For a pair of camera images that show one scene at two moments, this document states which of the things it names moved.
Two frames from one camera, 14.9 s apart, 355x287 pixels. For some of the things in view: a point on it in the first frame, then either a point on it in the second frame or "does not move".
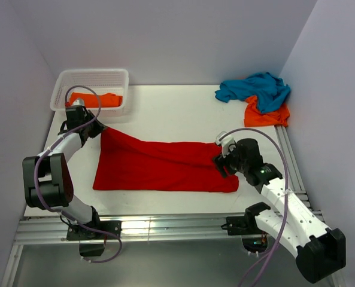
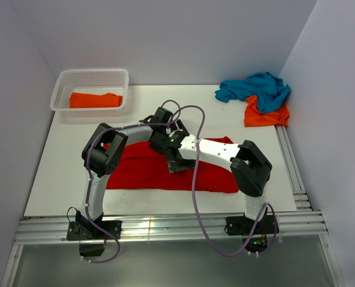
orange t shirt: (254, 117) does not move
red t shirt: (123, 163) does not move
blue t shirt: (269, 92) does not move
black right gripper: (220, 161) -> (173, 167)
